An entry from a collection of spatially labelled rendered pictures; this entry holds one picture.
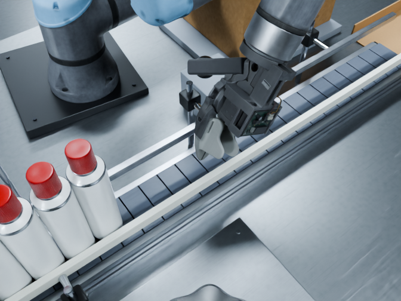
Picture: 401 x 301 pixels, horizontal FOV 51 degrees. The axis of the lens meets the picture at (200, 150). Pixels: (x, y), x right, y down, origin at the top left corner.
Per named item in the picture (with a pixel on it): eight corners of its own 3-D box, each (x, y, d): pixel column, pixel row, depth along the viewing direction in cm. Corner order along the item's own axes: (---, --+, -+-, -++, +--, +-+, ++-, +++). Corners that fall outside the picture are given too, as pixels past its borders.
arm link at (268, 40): (245, 5, 56) (279, 13, 61) (230, 36, 58) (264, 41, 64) (284, 33, 52) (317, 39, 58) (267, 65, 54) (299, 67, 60)
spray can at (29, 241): (38, 291, 61) (-21, 224, 44) (26, 262, 63) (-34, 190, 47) (71, 272, 62) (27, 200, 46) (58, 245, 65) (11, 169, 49)
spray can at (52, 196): (73, 269, 63) (28, 198, 46) (56, 245, 65) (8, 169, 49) (102, 248, 65) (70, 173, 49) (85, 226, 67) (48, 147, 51)
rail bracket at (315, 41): (311, 98, 92) (329, 36, 79) (287, 80, 95) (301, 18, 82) (321, 92, 93) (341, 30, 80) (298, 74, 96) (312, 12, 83)
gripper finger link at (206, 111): (193, 140, 64) (217, 92, 60) (187, 134, 65) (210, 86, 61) (213, 137, 68) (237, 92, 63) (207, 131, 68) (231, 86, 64)
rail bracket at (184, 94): (202, 165, 81) (203, 106, 68) (181, 141, 84) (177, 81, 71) (215, 157, 82) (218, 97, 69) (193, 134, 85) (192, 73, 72)
